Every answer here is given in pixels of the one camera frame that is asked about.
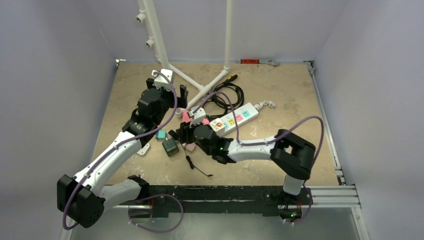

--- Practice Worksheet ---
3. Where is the pink power socket block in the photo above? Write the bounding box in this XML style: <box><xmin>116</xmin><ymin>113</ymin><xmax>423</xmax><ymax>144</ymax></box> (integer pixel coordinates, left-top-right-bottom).
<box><xmin>181</xmin><ymin>109</ymin><xmax>210</xmax><ymax>125</ymax></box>

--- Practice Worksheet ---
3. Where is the pink plug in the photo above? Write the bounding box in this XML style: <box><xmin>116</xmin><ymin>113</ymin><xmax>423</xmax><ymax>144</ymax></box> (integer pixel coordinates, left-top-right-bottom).
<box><xmin>185</xmin><ymin>143</ymin><xmax>197</xmax><ymax>153</ymax></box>

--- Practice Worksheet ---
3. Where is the green plug adapter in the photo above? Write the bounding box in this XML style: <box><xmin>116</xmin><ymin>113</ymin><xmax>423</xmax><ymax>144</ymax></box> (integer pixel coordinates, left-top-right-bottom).
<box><xmin>162</xmin><ymin>138</ymin><xmax>180</xmax><ymax>157</ymax></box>

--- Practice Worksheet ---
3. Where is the white orange plug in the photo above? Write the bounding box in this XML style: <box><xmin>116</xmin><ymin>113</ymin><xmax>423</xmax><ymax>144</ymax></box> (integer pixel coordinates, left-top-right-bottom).
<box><xmin>209</xmin><ymin>118</ymin><xmax>225</xmax><ymax>135</ymax></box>

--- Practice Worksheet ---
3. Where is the white power strip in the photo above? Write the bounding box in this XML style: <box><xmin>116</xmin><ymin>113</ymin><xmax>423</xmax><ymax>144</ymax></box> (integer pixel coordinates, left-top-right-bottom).
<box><xmin>218</xmin><ymin>100</ymin><xmax>276</xmax><ymax>137</ymax></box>

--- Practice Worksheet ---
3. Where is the teal plug adapter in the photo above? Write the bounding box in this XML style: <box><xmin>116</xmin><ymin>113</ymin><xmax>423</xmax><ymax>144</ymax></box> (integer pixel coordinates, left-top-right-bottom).
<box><xmin>155</xmin><ymin>130</ymin><xmax>168</xmax><ymax>141</ymax></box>

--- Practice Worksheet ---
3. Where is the black plug with cable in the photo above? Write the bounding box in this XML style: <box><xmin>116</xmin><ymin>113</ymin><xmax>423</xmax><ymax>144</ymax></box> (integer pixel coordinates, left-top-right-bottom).
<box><xmin>167</xmin><ymin>130</ymin><xmax>214</xmax><ymax>178</ymax></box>

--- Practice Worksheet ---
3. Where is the white USB plug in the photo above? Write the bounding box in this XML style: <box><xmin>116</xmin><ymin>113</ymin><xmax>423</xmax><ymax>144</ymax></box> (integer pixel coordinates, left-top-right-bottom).
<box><xmin>137</xmin><ymin>143</ymin><xmax>151</xmax><ymax>156</ymax></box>

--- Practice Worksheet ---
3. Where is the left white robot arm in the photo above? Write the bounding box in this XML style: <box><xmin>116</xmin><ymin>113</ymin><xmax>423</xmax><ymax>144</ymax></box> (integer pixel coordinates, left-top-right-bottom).
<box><xmin>56</xmin><ymin>75</ymin><xmax>188</xmax><ymax>230</ymax></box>

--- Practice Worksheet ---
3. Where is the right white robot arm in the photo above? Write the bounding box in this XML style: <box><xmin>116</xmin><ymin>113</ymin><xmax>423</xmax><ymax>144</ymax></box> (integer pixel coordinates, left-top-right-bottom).
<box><xmin>172</xmin><ymin>122</ymin><xmax>316</xmax><ymax>204</ymax></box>

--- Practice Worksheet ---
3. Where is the red adjustable wrench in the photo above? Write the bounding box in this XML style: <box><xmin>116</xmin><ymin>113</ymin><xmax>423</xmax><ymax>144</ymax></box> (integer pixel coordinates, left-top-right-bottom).
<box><xmin>236</xmin><ymin>58</ymin><xmax>280</xmax><ymax>67</ymax></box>

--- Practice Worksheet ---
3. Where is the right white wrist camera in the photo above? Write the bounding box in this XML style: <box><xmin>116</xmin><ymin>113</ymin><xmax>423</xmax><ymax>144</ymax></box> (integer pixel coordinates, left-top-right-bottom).
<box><xmin>188</xmin><ymin>107</ymin><xmax>206</xmax><ymax>128</ymax></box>

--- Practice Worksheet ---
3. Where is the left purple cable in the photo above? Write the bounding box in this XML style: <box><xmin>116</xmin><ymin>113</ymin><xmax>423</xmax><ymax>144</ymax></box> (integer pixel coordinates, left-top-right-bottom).
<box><xmin>62</xmin><ymin>71</ymin><xmax>185</xmax><ymax>233</ymax></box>

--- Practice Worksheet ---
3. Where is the coiled black cable bundle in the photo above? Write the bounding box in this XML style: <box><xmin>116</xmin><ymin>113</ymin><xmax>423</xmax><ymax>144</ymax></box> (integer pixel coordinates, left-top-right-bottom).
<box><xmin>202</xmin><ymin>83</ymin><xmax>246</xmax><ymax>117</ymax></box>

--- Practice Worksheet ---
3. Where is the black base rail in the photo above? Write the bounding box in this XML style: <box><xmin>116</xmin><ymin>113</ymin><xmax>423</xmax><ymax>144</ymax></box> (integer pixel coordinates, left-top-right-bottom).
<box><xmin>127</xmin><ymin>185</ymin><xmax>313</xmax><ymax>221</ymax></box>

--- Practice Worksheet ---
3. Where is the white PVC pipe frame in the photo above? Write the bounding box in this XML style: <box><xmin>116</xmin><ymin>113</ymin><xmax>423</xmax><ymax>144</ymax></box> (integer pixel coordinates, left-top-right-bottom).
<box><xmin>135</xmin><ymin>0</ymin><xmax>233</xmax><ymax>119</ymax></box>

